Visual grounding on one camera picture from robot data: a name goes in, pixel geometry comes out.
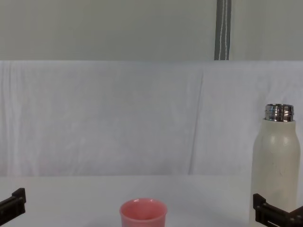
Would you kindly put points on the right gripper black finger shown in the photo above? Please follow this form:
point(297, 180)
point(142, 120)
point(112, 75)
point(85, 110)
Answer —
point(261, 209)

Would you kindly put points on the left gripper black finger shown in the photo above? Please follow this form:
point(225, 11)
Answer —
point(16, 204)

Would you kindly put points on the cream vacuum bottle steel neck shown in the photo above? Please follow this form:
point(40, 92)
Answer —
point(274, 163)

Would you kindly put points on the pink cup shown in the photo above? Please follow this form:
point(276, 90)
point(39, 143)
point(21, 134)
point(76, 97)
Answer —
point(143, 214)

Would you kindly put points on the white table cloth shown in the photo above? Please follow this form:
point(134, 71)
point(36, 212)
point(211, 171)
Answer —
point(118, 123)

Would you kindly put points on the grey striped post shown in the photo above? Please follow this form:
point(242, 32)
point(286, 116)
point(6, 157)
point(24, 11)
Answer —
point(222, 30)

